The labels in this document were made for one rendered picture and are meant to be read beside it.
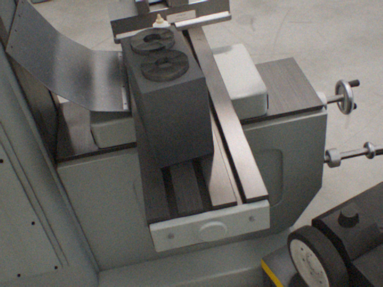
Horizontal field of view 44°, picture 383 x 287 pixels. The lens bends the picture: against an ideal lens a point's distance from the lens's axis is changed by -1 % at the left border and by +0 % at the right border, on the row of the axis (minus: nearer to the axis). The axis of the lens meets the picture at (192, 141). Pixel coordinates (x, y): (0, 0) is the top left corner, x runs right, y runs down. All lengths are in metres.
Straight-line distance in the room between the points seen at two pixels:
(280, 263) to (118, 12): 0.86
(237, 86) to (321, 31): 1.97
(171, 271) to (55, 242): 0.42
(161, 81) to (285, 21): 2.57
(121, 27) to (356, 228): 0.83
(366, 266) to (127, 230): 0.75
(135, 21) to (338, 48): 1.90
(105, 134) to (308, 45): 2.02
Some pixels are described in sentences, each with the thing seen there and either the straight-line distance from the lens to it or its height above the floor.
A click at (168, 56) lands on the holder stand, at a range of 0.92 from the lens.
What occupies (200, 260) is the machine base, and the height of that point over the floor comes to 0.20.
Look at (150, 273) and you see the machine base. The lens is 1.71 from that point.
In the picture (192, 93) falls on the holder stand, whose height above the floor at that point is 1.09.
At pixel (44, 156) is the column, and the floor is 0.77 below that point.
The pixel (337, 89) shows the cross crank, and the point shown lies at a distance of 1.65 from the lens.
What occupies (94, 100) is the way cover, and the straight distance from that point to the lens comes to 1.29.
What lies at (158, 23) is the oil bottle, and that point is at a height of 1.02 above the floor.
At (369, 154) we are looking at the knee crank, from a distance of 1.60.
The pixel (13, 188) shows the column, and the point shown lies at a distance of 1.37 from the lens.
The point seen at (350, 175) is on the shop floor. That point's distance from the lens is 2.25.
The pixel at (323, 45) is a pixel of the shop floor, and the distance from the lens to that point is 3.13.
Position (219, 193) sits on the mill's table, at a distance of 0.90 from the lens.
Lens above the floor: 1.59
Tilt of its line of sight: 41 degrees down
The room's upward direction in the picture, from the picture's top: 9 degrees counter-clockwise
